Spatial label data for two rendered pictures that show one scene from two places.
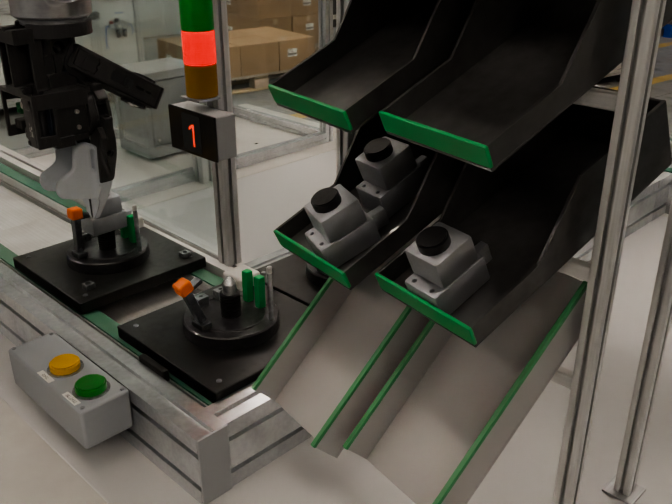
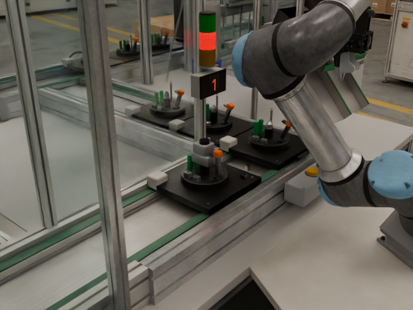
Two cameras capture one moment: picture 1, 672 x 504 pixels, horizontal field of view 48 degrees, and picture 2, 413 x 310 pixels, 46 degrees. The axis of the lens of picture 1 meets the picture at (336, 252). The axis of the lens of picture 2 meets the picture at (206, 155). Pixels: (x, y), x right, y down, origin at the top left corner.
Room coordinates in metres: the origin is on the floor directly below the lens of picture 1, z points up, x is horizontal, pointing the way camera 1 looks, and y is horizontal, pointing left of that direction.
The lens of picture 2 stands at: (1.28, 1.66, 1.65)
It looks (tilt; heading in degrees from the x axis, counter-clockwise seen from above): 25 degrees down; 266
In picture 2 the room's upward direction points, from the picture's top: straight up
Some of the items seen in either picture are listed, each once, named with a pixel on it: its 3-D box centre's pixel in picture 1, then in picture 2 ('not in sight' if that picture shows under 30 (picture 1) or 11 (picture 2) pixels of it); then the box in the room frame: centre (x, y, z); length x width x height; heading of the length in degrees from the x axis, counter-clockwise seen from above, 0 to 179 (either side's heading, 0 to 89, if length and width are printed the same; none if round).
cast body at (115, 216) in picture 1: (107, 207); (201, 150); (1.20, 0.39, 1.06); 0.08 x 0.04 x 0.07; 135
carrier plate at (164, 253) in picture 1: (109, 261); (204, 181); (1.20, 0.40, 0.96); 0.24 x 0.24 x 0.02; 45
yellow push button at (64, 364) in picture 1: (65, 367); (312, 173); (0.86, 0.37, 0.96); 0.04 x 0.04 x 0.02
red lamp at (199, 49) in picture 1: (199, 46); (207, 40); (1.18, 0.21, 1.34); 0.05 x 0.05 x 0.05
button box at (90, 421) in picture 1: (68, 385); (311, 181); (0.86, 0.37, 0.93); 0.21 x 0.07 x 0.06; 45
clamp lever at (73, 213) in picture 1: (81, 228); (216, 162); (1.17, 0.43, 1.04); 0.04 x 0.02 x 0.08; 135
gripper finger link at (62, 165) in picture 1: (67, 178); (345, 67); (0.77, 0.29, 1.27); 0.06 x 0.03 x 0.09; 135
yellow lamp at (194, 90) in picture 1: (201, 79); (207, 56); (1.18, 0.21, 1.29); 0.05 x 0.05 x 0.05
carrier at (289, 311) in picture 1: (230, 300); (268, 131); (0.96, 0.15, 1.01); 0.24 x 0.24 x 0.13; 45
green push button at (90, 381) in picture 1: (91, 388); not in sight; (0.82, 0.32, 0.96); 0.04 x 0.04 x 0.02
